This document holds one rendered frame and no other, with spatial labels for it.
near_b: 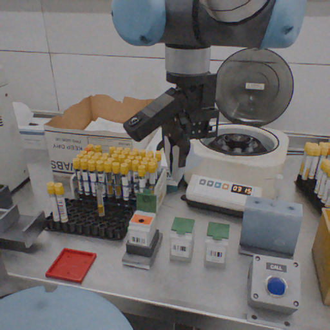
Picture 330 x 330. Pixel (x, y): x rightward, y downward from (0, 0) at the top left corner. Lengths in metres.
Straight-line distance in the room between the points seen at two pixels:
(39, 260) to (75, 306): 0.44
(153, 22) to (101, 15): 0.71
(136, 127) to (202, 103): 0.13
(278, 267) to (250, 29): 0.35
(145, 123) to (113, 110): 0.57
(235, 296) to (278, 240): 0.14
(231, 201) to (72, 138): 0.42
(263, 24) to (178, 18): 0.10
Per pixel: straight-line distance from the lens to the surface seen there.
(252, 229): 0.65
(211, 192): 0.76
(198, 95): 0.59
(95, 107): 1.12
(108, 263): 0.65
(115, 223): 0.70
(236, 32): 0.38
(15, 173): 0.90
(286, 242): 0.66
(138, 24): 0.42
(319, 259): 0.66
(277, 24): 0.38
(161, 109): 0.54
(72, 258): 0.67
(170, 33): 0.43
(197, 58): 0.54
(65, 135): 0.86
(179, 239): 0.60
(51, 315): 0.24
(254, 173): 0.75
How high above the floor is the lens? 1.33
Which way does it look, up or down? 28 degrees down
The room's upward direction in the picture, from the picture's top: straight up
